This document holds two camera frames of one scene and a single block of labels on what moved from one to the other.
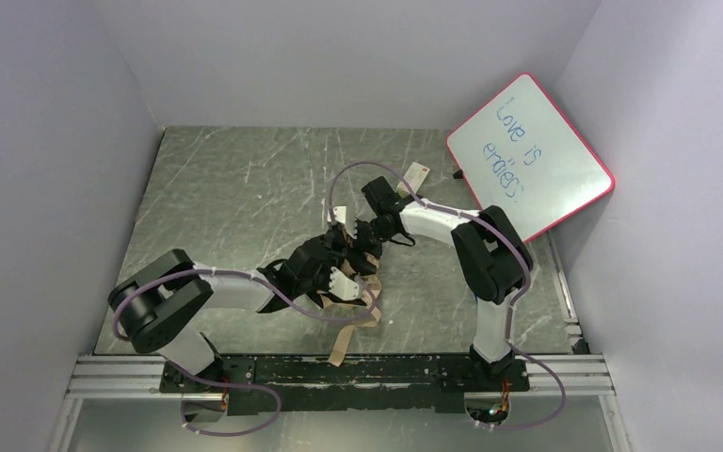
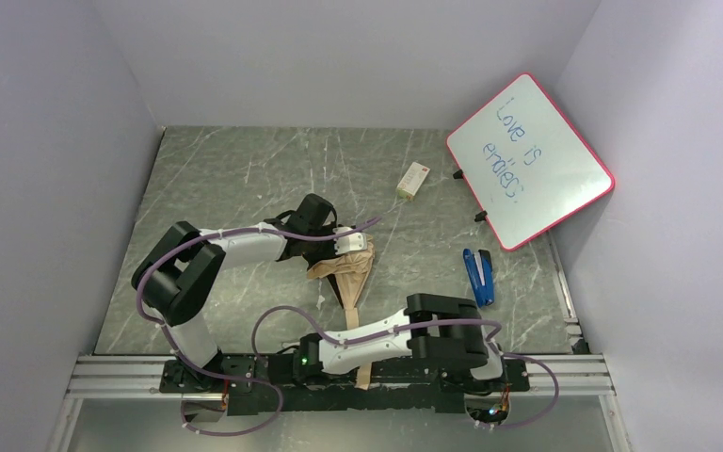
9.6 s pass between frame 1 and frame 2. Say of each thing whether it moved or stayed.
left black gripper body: moved
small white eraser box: stayed
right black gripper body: moved
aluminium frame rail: stayed
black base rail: stayed
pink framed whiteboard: stayed
